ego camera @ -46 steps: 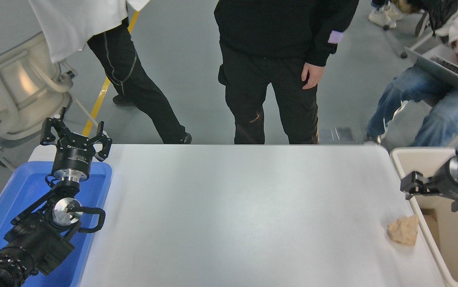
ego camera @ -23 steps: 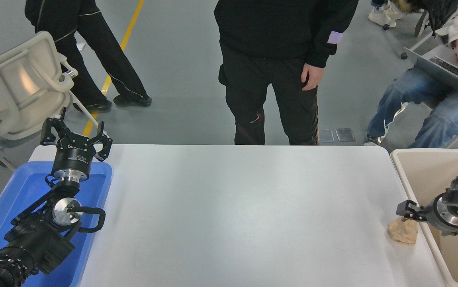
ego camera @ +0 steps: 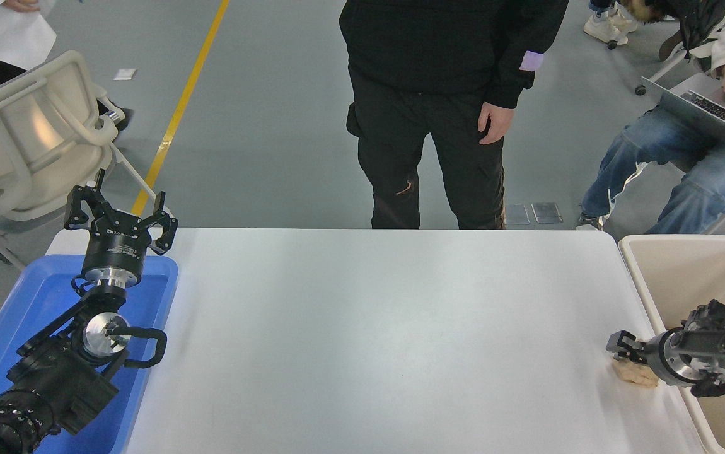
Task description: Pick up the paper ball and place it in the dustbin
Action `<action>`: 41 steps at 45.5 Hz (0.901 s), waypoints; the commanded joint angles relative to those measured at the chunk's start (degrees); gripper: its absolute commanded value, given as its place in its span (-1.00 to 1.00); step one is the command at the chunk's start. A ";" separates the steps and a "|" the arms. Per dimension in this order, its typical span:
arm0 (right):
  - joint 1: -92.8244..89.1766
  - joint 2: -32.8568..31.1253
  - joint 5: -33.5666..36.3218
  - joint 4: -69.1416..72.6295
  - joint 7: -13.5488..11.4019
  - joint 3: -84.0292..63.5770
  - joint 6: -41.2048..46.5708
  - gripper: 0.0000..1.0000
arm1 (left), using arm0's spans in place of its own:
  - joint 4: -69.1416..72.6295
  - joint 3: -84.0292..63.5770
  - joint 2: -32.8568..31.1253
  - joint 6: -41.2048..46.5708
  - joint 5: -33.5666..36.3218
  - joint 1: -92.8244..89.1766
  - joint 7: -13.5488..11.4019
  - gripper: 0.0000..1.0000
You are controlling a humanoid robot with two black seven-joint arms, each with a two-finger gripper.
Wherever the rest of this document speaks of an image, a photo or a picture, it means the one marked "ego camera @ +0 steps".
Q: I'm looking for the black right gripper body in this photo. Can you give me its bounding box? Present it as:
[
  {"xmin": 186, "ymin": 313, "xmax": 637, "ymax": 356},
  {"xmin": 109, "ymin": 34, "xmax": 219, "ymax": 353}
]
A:
[{"xmin": 641, "ymin": 332, "xmax": 673, "ymax": 381}]

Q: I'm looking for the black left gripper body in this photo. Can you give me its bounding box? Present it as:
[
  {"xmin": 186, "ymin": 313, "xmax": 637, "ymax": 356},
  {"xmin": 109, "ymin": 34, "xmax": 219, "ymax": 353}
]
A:
[{"xmin": 83, "ymin": 213, "xmax": 152, "ymax": 273}]

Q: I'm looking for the tan paper ball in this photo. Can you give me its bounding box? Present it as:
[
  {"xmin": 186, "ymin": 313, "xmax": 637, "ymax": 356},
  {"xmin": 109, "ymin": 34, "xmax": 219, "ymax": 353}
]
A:
[{"xmin": 611, "ymin": 355, "xmax": 660, "ymax": 389}]

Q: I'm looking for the large pale bin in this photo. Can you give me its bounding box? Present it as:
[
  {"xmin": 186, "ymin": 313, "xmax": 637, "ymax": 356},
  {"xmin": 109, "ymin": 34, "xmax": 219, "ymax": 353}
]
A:
[{"xmin": 618, "ymin": 235, "xmax": 725, "ymax": 454}]

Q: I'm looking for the cream folding chair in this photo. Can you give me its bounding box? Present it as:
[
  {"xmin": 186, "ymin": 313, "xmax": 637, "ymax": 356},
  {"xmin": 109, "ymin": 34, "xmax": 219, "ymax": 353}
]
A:
[{"xmin": 0, "ymin": 50, "xmax": 165, "ymax": 267}]

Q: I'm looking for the blue plastic tray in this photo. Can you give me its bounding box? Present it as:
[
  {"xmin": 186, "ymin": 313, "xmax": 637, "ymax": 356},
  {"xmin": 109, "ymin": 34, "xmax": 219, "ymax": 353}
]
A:
[{"xmin": 0, "ymin": 254, "xmax": 179, "ymax": 454}]

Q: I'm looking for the silver laptop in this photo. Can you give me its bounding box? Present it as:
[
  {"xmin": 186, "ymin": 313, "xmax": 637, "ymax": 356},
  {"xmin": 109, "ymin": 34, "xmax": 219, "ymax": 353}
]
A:
[{"xmin": 640, "ymin": 71, "xmax": 725, "ymax": 154}]

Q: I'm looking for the white office chair with castors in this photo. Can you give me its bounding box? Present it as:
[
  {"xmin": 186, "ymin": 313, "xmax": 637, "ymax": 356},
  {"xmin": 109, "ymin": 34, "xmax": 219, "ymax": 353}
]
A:
[{"xmin": 607, "ymin": 18, "xmax": 725, "ymax": 96}]

